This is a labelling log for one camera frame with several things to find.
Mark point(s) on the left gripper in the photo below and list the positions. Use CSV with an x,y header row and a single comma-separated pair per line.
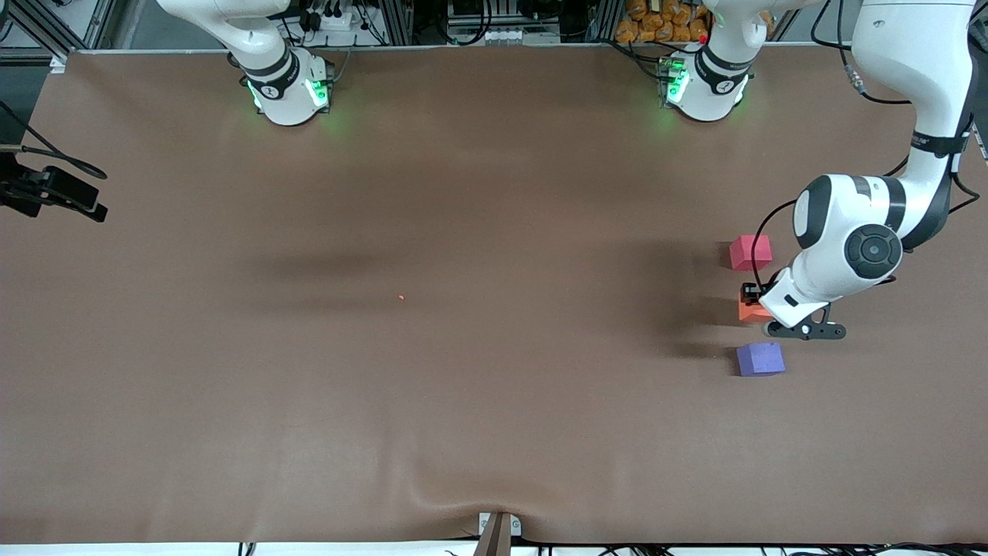
x,y
749,294

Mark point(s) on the orange foam block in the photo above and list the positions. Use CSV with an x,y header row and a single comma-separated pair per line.
x,y
749,313

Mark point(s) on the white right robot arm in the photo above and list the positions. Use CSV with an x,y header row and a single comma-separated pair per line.
x,y
285,93

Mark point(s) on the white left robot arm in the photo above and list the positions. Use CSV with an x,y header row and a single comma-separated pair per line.
x,y
918,54

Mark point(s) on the red foam block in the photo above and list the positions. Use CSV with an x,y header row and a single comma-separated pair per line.
x,y
741,251

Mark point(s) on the purple foam block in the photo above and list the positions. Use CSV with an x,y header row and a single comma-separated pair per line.
x,y
760,360

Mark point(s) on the brown table mat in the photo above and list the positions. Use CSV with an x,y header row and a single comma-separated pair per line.
x,y
494,193

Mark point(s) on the pile of orange objects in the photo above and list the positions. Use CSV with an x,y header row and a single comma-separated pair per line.
x,y
656,27

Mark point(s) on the white power strip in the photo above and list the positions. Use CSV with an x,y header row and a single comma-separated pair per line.
x,y
336,19

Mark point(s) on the metal table edge clamp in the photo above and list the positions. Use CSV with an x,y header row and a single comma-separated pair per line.
x,y
498,533

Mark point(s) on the white terminal strip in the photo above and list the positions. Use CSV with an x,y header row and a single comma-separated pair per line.
x,y
515,35

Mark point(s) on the aluminium frame post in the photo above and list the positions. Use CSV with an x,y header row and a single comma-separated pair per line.
x,y
397,22
608,19

